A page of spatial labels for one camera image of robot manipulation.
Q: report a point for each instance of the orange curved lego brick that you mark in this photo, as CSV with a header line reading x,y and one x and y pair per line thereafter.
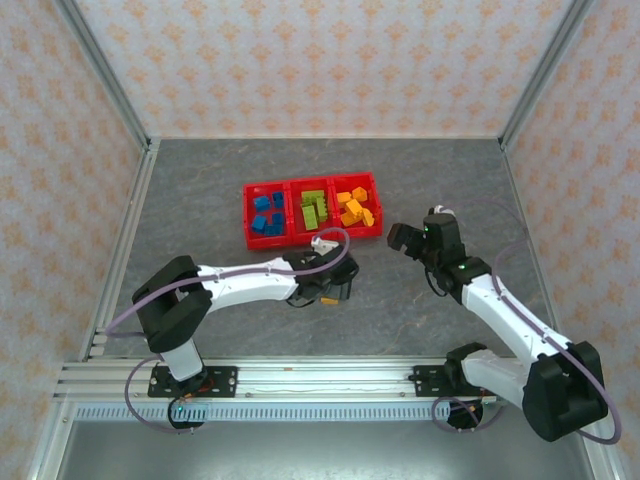
x,y
368,216

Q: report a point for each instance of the orange long lego brick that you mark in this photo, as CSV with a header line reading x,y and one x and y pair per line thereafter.
x,y
350,218

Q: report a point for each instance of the orange square lego brick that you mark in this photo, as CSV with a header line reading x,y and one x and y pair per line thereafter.
x,y
359,193

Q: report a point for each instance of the green long lego brick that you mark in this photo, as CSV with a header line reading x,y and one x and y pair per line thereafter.
x,y
309,217

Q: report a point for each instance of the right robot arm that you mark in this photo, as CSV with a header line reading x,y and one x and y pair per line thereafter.
x,y
510,315

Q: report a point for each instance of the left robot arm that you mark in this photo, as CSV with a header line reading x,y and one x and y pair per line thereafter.
x,y
250,285

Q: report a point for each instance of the red plastic bin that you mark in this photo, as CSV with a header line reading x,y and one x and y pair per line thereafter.
x,y
248,210
325,235
360,233

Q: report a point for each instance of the black mounting plate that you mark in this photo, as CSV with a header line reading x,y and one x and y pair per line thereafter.
x,y
425,380
225,380

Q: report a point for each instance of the grey metal panel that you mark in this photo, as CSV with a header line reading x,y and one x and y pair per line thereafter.
x,y
325,450

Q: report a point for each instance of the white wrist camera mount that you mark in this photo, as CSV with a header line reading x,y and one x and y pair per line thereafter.
x,y
322,245
442,210

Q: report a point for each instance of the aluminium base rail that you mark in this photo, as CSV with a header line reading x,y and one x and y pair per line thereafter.
x,y
325,380

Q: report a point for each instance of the aluminium side frame rail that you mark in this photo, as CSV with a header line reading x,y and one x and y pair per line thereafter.
x,y
512,175
129,225

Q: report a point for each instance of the aluminium rear frame rail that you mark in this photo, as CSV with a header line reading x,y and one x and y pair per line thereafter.
x,y
325,137

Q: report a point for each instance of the aluminium frame post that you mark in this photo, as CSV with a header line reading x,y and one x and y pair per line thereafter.
x,y
106,75
543,75

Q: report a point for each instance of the aluminium frame leg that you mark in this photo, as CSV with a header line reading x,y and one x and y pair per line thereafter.
x,y
50,440

